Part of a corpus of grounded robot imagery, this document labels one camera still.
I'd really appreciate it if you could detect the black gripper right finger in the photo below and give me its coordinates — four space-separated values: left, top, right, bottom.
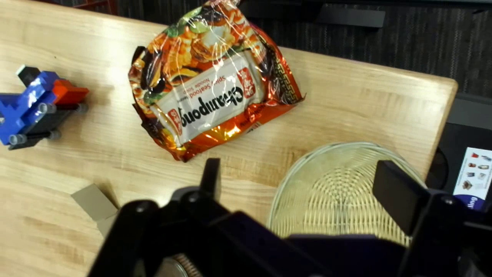
372 158 492 277

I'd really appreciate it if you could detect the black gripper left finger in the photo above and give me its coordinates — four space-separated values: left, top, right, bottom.
89 157 289 277

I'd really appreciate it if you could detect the blue toy block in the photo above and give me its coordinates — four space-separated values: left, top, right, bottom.
0 64 90 151

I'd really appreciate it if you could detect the pale yellow wicker basket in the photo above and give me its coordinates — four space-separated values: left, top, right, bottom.
265 141 427 249

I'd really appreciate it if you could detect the orange instant noodle packet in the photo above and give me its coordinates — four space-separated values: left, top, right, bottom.
127 0 305 163

